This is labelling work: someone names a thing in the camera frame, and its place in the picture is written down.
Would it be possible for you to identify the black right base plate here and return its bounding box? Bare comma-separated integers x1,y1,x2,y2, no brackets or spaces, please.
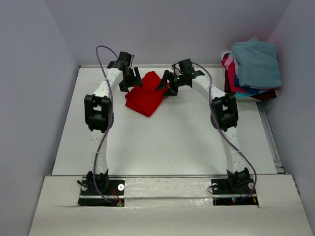
207,178,259,206

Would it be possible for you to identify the dark maroon t shirt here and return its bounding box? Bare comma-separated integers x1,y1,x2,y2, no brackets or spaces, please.
252,89,277,102

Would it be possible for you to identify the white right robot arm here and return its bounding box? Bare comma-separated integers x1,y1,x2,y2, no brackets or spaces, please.
156,59,252,194

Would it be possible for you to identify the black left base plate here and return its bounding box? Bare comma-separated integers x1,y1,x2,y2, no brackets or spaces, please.
77,177,126,207

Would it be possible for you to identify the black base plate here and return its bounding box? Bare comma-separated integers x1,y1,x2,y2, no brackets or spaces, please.
207,178,259,206
77,177,126,207

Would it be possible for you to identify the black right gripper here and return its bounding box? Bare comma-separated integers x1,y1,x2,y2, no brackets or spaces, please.
155,69,185,97

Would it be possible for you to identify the red t shirt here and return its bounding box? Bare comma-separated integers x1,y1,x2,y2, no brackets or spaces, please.
125,71,168,117

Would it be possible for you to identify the pink t shirt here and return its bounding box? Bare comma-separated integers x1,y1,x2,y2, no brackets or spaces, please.
221,52,243,93

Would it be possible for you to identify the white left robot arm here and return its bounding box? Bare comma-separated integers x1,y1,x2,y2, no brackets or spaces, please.
84,52,142,194

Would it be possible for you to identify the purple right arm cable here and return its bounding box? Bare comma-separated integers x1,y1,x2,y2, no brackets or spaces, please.
190,61,257,204

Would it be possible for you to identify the bright blue t shirt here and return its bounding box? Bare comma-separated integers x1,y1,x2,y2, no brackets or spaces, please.
233,74,267,99

